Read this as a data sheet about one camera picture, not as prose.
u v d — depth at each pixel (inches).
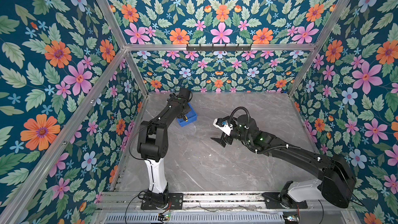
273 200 28.4
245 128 22.4
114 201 29.5
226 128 25.2
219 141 26.1
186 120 37.3
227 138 26.1
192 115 40.0
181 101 27.2
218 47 36.4
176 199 29.0
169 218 27.7
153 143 20.4
